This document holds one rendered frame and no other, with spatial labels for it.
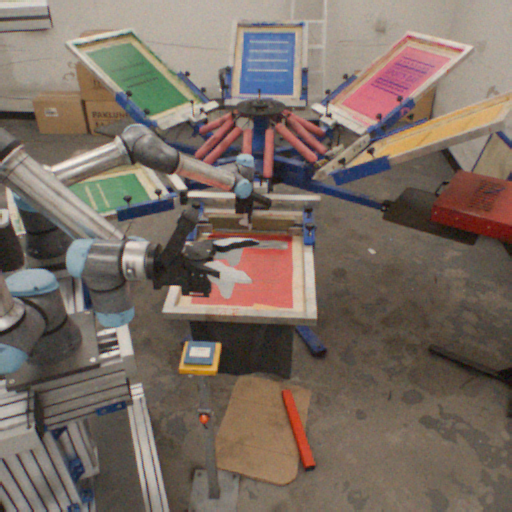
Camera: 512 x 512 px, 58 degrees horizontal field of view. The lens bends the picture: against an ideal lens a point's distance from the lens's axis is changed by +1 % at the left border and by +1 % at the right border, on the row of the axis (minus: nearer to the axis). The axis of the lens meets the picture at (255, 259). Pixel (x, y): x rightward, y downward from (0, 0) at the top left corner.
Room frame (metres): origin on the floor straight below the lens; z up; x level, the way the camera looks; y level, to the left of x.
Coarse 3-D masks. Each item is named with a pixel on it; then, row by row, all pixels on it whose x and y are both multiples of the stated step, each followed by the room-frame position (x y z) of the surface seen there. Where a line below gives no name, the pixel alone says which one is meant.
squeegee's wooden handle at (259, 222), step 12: (216, 216) 1.86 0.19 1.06; (228, 216) 1.86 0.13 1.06; (240, 216) 1.86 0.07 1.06; (252, 216) 1.86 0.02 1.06; (264, 216) 1.86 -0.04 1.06; (288, 216) 1.86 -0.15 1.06; (216, 228) 1.86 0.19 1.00; (228, 228) 1.86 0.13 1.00; (240, 228) 1.85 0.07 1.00; (252, 228) 1.85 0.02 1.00; (264, 228) 1.84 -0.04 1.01; (276, 228) 1.84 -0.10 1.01; (288, 228) 1.84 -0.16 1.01
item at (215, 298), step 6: (210, 234) 1.87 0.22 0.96; (216, 234) 1.87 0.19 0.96; (222, 234) 1.87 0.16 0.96; (228, 234) 1.87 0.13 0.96; (234, 234) 1.87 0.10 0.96; (240, 234) 1.87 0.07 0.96; (246, 234) 1.87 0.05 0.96; (246, 252) 1.72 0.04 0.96; (198, 294) 1.42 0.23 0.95; (210, 294) 1.42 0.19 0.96; (216, 294) 1.42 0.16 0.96; (234, 294) 1.42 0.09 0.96; (240, 294) 1.42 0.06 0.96; (192, 300) 1.38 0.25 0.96; (198, 300) 1.38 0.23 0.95; (204, 300) 1.38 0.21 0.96; (210, 300) 1.38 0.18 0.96; (216, 300) 1.38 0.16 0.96; (222, 300) 1.38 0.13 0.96; (228, 300) 1.38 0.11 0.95; (234, 300) 1.38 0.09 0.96; (240, 300) 1.38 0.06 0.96
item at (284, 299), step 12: (288, 240) 1.82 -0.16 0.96; (252, 252) 1.72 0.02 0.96; (264, 252) 1.72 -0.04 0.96; (276, 252) 1.72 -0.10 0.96; (288, 252) 1.72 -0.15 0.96; (288, 264) 1.62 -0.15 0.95; (288, 276) 1.54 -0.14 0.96; (288, 288) 1.46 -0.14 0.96; (252, 300) 1.38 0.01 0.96; (264, 300) 1.38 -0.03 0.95; (276, 300) 1.38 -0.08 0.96; (288, 300) 1.38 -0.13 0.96
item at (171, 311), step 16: (208, 208) 2.06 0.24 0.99; (304, 256) 1.65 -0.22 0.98; (304, 272) 1.53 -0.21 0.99; (176, 288) 1.42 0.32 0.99; (304, 288) 1.45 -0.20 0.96; (176, 304) 1.35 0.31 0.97; (192, 320) 1.27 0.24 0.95; (208, 320) 1.27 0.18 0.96; (224, 320) 1.26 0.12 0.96; (240, 320) 1.26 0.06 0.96; (256, 320) 1.26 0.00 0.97; (272, 320) 1.25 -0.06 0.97; (288, 320) 1.25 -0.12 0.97; (304, 320) 1.24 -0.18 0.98
